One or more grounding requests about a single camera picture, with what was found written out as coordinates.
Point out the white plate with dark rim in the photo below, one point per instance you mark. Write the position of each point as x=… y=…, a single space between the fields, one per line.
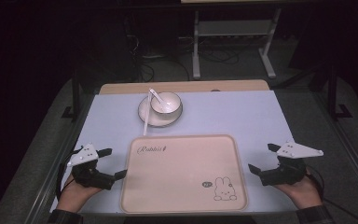
x=144 y=113

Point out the beige tray with rabbit print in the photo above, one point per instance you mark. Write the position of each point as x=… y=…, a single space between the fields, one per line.
x=180 y=174

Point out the wooden table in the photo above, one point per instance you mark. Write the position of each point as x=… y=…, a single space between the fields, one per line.
x=183 y=86

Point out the white bowl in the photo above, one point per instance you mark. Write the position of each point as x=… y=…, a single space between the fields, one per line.
x=171 y=104

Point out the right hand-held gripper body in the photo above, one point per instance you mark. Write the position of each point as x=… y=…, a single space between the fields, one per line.
x=292 y=151

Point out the person's right hand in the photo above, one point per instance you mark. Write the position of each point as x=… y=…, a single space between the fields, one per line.
x=304 y=193

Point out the person's left hand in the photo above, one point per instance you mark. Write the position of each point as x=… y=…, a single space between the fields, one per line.
x=74 y=196

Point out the light blue table cover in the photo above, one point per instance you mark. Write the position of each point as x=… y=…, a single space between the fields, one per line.
x=230 y=115

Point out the white metal stand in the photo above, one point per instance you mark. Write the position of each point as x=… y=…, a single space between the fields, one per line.
x=233 y=28

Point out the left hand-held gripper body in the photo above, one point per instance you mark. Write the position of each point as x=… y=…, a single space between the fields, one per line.
x=84 y=157

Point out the black metal stand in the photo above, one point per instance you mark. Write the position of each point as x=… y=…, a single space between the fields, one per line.
x=334 y=96
x=74 y=96

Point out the metal frame rail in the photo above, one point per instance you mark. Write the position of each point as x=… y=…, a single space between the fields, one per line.
x=351 y=146

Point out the white spoon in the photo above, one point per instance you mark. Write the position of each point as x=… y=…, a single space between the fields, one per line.
x=158 y=97

